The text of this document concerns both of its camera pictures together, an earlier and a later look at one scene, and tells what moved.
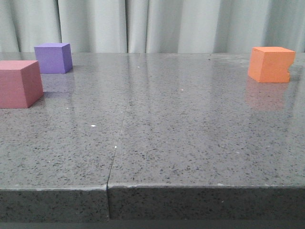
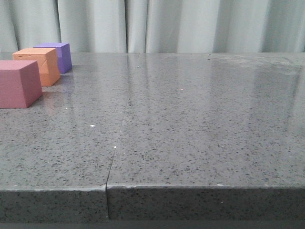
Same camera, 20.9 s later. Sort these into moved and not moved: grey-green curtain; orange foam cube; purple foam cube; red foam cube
Moved: orange foam cube
Not moved: grey-green curtain; red foam cube; purple foam cube
